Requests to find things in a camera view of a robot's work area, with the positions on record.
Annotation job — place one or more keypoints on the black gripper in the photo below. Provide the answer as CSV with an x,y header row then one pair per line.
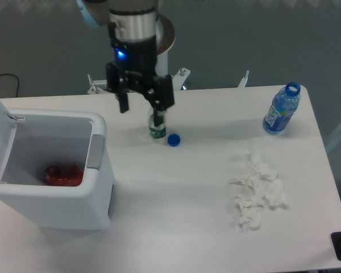
x,y
134,69

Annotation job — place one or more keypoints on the crumpled white tissue paper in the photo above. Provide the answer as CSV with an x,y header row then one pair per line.
x,y
260,188

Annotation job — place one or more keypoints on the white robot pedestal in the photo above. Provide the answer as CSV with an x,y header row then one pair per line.
x,y
165,40

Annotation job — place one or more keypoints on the white plastic trash can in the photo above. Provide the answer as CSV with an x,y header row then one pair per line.
x,y
59,138

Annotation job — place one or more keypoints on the red crumpled trash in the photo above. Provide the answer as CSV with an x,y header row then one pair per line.
x,y
63,177

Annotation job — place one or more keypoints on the small clear water bottle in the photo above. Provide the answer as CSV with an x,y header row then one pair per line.
x,y
157,133

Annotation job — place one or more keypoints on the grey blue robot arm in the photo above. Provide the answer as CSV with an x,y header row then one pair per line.
x,y
132,31

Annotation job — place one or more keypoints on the blue drink bottle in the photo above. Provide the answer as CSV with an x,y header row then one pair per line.
x,y
282,108

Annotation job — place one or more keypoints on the blue bottle cap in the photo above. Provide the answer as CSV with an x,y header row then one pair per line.
x,y
173,140

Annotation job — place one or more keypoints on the white bottle cap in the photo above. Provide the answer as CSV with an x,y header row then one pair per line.
x,y
144,135

